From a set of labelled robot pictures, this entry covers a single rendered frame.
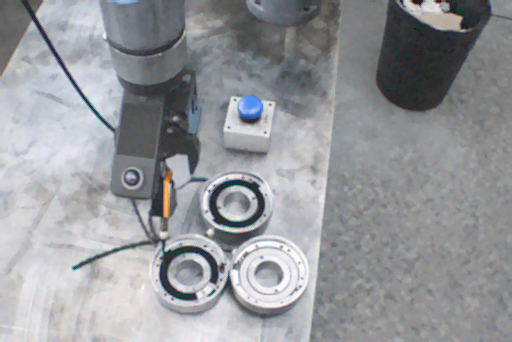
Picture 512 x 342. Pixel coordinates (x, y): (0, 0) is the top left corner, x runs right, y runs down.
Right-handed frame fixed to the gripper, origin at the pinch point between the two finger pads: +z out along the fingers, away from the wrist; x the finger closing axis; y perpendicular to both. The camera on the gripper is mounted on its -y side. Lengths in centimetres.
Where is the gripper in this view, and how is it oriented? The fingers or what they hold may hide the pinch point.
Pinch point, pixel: (164, 185)
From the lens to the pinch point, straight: 72.2
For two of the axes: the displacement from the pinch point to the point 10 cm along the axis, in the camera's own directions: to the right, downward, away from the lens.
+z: -0.4, 5.4, 8.4
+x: -9.9, -1.0, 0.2
